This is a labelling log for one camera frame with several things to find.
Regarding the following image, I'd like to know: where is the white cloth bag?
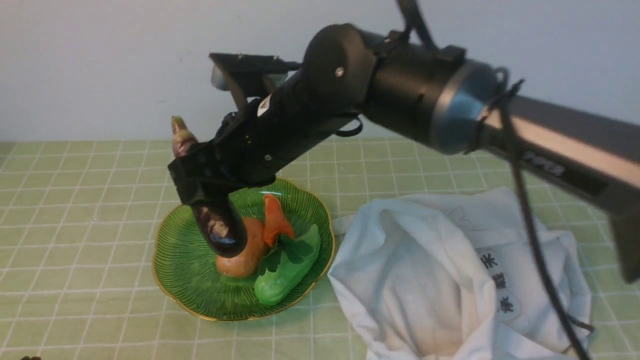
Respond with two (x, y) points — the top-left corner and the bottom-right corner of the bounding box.
(327, 187), (570, 360)

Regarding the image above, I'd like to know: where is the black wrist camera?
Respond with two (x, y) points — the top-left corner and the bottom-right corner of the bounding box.
(208, 52), (302, 111)

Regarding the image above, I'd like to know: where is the green checkered tablecloth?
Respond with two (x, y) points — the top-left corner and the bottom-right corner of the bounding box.
(0, 137), (639, 360)

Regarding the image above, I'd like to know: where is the green glass leaf plate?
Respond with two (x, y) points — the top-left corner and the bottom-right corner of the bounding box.
(152, 178), (338, 322)

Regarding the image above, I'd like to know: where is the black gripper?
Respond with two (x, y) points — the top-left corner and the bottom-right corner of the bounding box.
(167, 75), (362, 206)

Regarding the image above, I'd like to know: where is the orange carrot with leaves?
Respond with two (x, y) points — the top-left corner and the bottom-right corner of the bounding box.
(258, 193), (314, 276)

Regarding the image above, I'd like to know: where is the brown potato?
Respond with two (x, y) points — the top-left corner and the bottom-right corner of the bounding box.
(215, 216), (270, 278)

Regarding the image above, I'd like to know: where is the green cucumber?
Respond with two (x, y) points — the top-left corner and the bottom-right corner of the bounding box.
(254, 224), (322, 306)

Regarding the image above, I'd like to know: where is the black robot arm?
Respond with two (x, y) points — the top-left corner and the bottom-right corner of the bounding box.
(167, 23), (640, 283)

